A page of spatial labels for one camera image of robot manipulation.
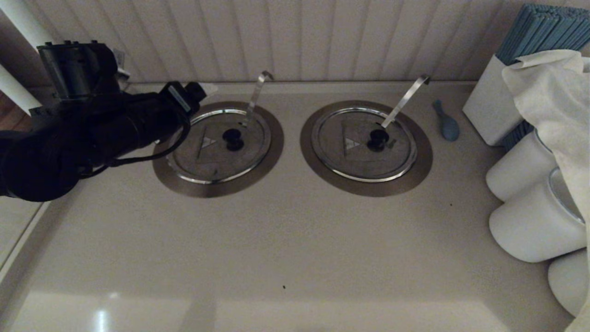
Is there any ladle handle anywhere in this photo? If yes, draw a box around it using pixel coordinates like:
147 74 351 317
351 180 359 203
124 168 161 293
381 74 431 129
243 70 274 127

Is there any steel lid with black knob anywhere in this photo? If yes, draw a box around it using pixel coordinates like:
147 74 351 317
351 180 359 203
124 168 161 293
166 109 271 184
312 107 419 183

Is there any blue rice paddle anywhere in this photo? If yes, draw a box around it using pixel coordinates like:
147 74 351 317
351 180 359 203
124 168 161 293
432 100 460 142

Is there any thin white pole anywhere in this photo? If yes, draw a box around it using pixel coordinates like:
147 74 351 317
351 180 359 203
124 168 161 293
0 62 42 116

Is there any thick white pole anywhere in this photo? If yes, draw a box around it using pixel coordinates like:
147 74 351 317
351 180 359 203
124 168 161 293
0 0 53 49

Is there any white straw holder box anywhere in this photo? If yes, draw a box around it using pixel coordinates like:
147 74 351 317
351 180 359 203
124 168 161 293
463 54 524 147

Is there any white paper cup stack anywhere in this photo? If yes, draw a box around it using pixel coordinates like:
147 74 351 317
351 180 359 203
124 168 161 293
490 168 588 263
486 130 559 202
548 249 590 318

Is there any cream cloth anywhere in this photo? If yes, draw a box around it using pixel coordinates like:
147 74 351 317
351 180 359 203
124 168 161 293
502 49 590 332

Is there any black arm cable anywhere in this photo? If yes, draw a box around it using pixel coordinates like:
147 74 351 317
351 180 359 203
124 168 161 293
81 118 191 178

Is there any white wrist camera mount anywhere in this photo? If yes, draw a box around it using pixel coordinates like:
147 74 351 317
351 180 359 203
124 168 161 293
112 47 131 79

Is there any brown metal well ring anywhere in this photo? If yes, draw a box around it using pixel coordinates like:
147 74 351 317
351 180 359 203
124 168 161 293
300 100 434 198
152 101 285 199

